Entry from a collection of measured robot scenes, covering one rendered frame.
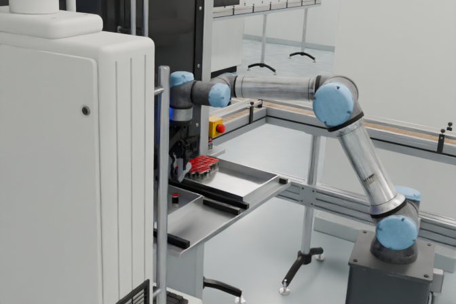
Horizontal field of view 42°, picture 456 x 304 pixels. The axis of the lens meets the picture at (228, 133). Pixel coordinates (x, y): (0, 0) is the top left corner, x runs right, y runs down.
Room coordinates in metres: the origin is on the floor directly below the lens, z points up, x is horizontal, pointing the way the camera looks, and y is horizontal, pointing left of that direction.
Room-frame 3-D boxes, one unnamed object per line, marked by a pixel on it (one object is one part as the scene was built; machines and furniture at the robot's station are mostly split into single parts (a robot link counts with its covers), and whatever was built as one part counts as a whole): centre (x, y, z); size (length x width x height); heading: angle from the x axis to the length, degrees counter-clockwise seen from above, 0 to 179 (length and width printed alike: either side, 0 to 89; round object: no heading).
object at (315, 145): (2.90, -0.45, 0.46); 0.09 x 0.09 x 0.77; 58
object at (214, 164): (2.11, 0.08, 0.90); 0.18 x 0.02 x 0.05; 147
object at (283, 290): (2.90, -0.45, 0.07); 0.50 x 0.08 x 0.14; 148
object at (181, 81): (1.84, 0.15, 1.28); 0.09 x 0.08 x 0.11; 72
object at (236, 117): (2.71, 0.04, 0.92); 0.69 x 0.16 x 0.16; 148
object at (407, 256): (1.74, -0.57, 0.84); 0.15 x 0.15 x 0.10
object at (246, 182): (2.06, 0.01, 0.90); 0.34 x 0.26 x 0.04; 57
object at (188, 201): (1.83, 0.29, 0.90); 0.34 x 0.26 x 0.04; 58
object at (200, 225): (1.94, 0.14, 0.87); 0.70 x 0.48 x 0.02; 148
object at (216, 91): (1.82, 0.05, 1.28); 0.11 x 0.11 x 0.08; 72
